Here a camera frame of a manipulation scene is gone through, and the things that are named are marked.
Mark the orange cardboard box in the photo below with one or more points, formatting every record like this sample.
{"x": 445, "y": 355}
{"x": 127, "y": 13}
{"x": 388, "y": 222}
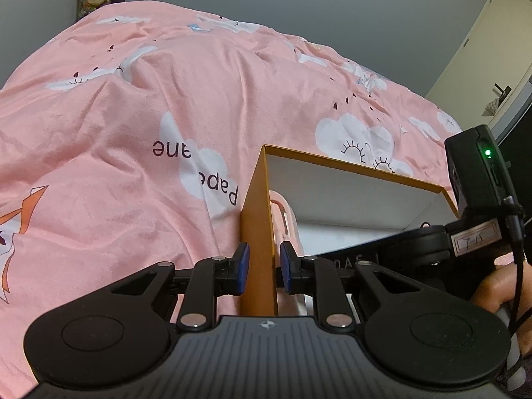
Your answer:
{"x": 257, "y": 216}

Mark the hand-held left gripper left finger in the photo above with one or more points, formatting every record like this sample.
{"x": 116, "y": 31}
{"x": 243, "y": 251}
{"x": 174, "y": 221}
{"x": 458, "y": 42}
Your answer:
{"x": 241, "y": 268}

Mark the person's right hand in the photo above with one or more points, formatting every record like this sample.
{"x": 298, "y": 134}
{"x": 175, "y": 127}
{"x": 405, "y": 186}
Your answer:
{"x": 492, "y": 284}

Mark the black wardrobe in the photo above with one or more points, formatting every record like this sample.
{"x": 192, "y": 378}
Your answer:
{"x": 519, "y": 149}

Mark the pink plastic case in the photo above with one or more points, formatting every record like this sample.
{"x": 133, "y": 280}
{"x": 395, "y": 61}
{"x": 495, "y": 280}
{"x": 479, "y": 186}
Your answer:
{"x": 291, "y": 224}

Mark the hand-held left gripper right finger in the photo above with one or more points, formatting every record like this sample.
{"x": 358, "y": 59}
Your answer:
{"x": 286, "y": 268}

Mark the pink printed blanket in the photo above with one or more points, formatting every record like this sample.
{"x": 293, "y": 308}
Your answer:
{"x": 104, "y": 153}

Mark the cream door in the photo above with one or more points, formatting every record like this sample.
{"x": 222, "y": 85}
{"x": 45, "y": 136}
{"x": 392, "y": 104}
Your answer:
{"x": 490, "y": 50}

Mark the person's purple clothing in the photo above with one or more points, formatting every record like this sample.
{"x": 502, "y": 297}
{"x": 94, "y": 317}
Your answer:
{"x": 515, "y": 378}

